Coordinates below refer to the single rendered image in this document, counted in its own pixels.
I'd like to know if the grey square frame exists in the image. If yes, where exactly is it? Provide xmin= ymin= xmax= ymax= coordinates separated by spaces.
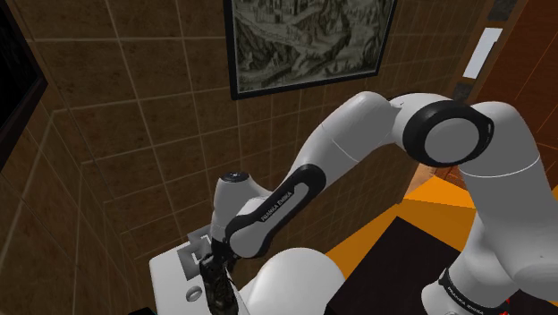
xmin=175 ymin=224 xmax=216 ymax=281

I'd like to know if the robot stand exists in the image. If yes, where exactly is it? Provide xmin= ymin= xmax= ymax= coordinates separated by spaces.
xmin=324 ymin=215 xmax=558 ymax=315

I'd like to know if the black framed wall picture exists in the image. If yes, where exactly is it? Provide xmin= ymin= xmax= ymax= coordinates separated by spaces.
xmin=222 ymin=0 xmax=398 ymax=102

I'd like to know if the grey ring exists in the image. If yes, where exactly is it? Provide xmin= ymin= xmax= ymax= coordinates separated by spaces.
xmin=184 ymin=285 xmax=204 ymax=303

